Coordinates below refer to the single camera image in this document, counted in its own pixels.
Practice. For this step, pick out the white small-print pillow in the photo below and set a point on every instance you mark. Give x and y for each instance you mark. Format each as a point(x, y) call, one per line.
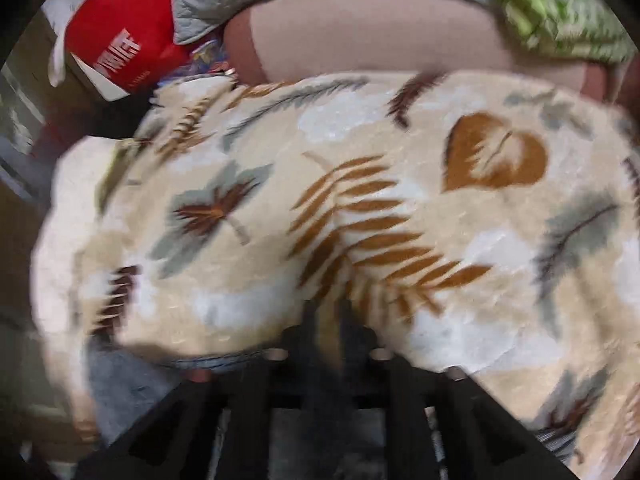
point(75, 195)

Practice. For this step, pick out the colourful printed packet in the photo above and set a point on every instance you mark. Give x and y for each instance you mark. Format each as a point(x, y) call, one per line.
point(210, 57)

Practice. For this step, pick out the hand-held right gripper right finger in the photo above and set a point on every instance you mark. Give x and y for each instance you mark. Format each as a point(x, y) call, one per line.
point(360, 340)

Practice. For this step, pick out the red and white shopping bag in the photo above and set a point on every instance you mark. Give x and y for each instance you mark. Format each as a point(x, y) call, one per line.
point(115, 30)

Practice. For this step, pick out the pink bolster cushion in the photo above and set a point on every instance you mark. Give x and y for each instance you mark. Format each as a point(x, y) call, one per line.
point(375, 35)

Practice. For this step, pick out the cream leaf-print blanket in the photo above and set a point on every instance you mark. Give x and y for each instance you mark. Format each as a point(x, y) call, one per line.
point(400, 210)

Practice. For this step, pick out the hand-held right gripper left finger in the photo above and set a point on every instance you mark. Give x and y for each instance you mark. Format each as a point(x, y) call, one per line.
point(295, 340)

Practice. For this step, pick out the green patterned cloth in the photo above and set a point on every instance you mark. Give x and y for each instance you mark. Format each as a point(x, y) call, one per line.
point(560, 10)

